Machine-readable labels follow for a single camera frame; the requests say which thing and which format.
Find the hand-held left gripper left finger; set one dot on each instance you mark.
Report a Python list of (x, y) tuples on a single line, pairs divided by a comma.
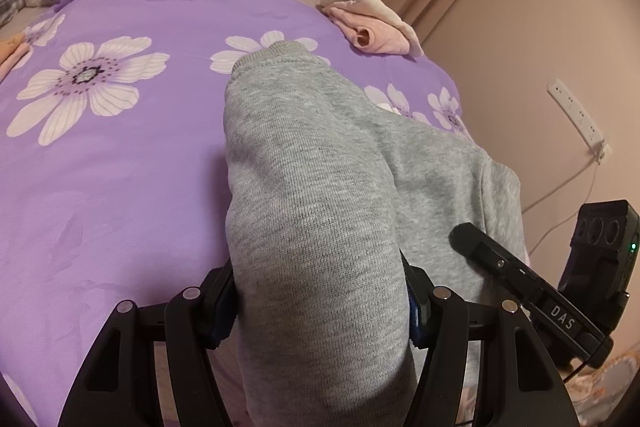
[(220, 324)]

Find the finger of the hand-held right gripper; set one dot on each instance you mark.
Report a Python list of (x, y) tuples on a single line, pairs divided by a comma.
[(492, 259)]

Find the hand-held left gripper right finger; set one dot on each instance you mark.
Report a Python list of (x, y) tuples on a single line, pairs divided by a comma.
[(413, 314)]

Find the grey knit sweater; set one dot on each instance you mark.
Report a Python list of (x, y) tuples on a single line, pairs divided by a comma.
[(320, 207)]

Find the white power strip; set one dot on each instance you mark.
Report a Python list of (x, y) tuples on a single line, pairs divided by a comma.
[(580, 117)]

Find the purple floral bed sheet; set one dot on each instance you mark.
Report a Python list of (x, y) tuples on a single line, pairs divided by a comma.
[(125, 167)]

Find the pink folded cloth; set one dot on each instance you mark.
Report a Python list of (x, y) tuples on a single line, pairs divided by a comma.
[(375, 27)]

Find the peach cloth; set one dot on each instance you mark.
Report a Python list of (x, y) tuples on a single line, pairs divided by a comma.
[(12, 54)]

